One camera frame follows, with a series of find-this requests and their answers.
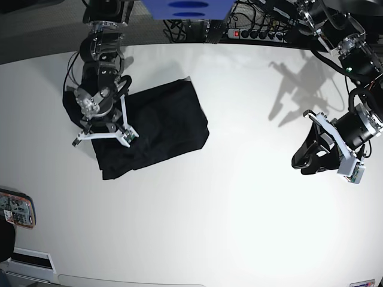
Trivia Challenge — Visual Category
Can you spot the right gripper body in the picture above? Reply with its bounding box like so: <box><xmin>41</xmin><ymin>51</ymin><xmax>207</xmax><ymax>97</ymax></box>
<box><xmin>80</xmin><ymin>109</ymin><xmax>125</xmax><ymax>133</ymax></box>

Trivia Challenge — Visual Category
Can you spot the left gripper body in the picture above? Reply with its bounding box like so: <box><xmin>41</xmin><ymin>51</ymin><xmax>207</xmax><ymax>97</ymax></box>
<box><xmin>331</xmin><ymin>112</ymin><xmax>376</xmax><ymax>149</ymax></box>

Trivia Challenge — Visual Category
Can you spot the black T-shirt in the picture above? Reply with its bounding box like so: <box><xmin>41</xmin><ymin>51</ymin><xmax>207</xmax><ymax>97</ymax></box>
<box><xmin>62</xmin><ymin>76</ymin><xmax>210</xmax><ymax>181</ymax></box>

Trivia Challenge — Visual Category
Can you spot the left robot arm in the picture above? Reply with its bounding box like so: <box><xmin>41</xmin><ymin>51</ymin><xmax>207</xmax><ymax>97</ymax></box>
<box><xmin>291</xmin><ymin>1</ymin><xmax>382</xmax><ymax>184</ymax></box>

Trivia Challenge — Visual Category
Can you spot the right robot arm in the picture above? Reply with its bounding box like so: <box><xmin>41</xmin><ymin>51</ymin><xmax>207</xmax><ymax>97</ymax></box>
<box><xmin>62</xmin><ymin>1</ymin><xmax>134</xmax><ymax>134</ymax></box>

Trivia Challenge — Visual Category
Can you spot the blue plastic box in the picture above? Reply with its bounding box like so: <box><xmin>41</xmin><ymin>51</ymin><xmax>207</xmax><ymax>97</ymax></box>
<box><xmin>142</xmin><ymin>0</ymin><xmax>235</xmax><ymax>20</ymax></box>

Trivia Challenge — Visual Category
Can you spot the sticker label card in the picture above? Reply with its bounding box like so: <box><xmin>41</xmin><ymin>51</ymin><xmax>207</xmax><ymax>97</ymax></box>
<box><xmin>349</xmin><ymin>279</ymin><xmax>376</xmax><ymax>287</ymax></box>

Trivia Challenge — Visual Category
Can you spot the white power strip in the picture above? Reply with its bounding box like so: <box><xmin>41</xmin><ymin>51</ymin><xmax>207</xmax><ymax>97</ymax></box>
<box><xmin>227</xmin><ymin>28</ymin><xmax>286</xmax><ymax>43</ymax></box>

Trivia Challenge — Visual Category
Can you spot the black remote control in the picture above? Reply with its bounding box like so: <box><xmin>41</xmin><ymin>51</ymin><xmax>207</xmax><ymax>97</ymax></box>
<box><xmin>205</xmin><ymin>20</ymin><xmax>227</xmax><ymax>44</ymax></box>

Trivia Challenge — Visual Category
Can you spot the black chair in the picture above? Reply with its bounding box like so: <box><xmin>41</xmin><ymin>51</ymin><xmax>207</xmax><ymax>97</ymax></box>
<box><xmin>0</xmin><ymin>220</ymin><xmax>16</xmax><ymax>262</ymax></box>

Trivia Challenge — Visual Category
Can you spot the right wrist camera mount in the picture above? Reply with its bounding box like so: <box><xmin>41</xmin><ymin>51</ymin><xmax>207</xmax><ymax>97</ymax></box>
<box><xmin>72</xmin><ymin>94</ymin><xmax>139</xmax><ymax>148</ymax></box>

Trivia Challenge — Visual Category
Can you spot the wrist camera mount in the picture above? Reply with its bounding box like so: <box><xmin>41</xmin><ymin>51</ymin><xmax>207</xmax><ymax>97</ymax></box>
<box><xmin>303</xmin><ymin>110</ymin><xmax>365</xmax><ymax>184</ymax></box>
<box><xmin>72</xmin><ymin>94</ymin><xmax>139</xmax><ymax>148</ymax></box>

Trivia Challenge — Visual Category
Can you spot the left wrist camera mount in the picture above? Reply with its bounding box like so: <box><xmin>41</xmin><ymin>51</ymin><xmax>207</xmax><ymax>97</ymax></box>
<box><xmin>303</xmin><ymin>110</ymin><xmax>365</xmax><ymax>184</ymax></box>

